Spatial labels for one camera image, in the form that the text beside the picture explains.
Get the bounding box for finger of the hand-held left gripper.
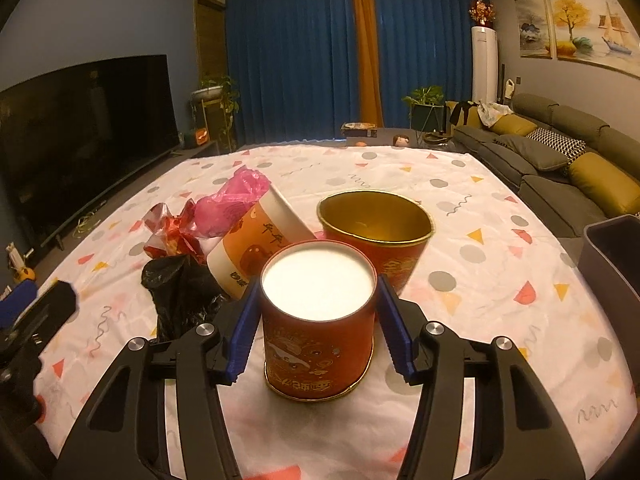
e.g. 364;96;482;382
0;282;40;332
30;280;78;333

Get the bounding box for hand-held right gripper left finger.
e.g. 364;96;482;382
62;275;261;480

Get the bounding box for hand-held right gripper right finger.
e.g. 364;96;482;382
377;275;588;480

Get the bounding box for red canister gold inside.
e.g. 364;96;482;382
316;190;433;296

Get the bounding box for red canister white inside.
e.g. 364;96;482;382
257;240;377;403

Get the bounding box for black plastic bag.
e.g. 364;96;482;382
141;255;231;343

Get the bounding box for white orange paper cup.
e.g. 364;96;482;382
206;182;317;301

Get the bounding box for red wrapper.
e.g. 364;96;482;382
142;199;211;266

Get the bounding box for pink plastic bag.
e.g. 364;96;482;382
194;169;271;238

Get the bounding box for grey plastic bin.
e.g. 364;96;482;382
580;214;640;361

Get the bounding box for patterned white table cloth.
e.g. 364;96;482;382
30;145;640;480

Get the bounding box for black flat television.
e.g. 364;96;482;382
0;54;181;261

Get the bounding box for low television stand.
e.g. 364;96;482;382
0;140;219;286

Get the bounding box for flat printed box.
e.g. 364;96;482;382
341;121;378;138

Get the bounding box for grey sectional sofa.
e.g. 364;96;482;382
452;92;640;238

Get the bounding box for green planter gold legs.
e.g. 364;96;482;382
410;105;448;133

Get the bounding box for small grey pillow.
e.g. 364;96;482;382
492;134;571;171

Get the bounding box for black garment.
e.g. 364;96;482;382
448;101;483;126

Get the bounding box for small yellow pillow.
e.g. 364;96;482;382
487;114;538;137

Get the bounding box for green leafy plant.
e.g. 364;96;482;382
402;86;446;108

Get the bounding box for trailing potted plant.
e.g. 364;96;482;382
192;75;241;151

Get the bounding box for black white patterned pillow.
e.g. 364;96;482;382
525;127;587;166

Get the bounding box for large yellow pillow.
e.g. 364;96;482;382
567;151;640;218

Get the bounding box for blue curtain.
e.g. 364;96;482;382
372;0;493;128
225;0;363;146

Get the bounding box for white standing air conditioner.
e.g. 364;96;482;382
471;26;501;103

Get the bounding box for orange curtain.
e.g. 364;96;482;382
348;0;386;128

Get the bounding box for red gold flower decoration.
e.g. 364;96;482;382
467;0;497;27

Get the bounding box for small framed landscape painting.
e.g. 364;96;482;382
515;0;553;58

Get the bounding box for framed sailing ship painting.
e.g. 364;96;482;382
549;0;640;78

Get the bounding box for gold frame plant stand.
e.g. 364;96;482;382
200;100;236;153

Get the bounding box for brown wooden wall panel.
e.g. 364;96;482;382
194;0;227;151

